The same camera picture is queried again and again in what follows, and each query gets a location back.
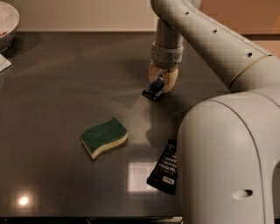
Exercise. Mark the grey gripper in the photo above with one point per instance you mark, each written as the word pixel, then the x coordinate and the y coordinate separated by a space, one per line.
pixel 166 56

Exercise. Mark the blue rxbar blueberry wrapper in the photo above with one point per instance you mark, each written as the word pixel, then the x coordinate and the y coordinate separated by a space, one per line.
pixel 154 90

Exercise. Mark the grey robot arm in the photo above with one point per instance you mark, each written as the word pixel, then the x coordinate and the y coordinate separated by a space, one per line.
pixel 228 146

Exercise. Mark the black rxbar chocolate wrapper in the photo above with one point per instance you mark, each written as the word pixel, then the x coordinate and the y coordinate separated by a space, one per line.
pixel 165 173

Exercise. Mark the green and yellow sponge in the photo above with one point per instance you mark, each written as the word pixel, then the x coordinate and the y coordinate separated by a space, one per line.
pixel 103 137

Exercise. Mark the white paper sheet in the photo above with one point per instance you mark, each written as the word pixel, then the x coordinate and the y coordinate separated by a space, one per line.
pixel 4 63

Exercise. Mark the white bowl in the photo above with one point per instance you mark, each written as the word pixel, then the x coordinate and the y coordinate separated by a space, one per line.
pixel 9 20

